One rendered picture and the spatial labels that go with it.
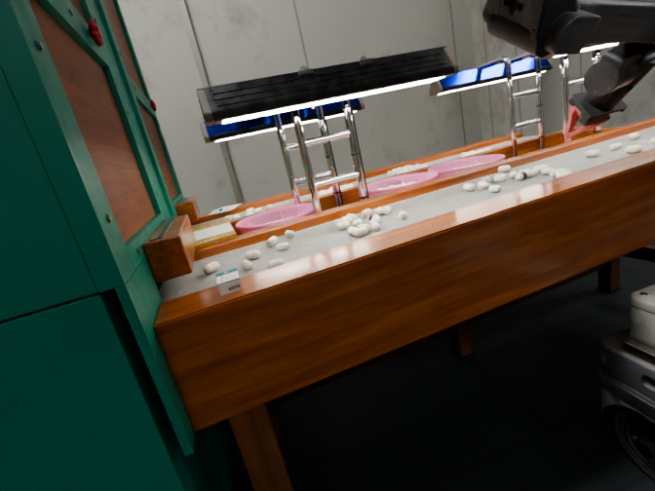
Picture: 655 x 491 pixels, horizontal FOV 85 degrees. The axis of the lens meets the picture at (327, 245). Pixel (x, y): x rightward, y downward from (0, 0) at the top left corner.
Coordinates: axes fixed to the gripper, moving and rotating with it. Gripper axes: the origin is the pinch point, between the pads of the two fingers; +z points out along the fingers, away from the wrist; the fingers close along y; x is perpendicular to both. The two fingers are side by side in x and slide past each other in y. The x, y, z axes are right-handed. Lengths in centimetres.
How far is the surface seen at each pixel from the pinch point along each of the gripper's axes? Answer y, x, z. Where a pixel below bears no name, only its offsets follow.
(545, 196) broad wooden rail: 20.3, 13.7, -3.0
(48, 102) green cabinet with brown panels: 91, -5, -25
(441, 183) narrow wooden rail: 13.7, -13.1, 28.9
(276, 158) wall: 27, -145, 156
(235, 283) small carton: 79, 11, -2
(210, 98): 73, -30, -1
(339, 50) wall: -38, -190, 110
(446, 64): 16.3, -28.0, -0.7
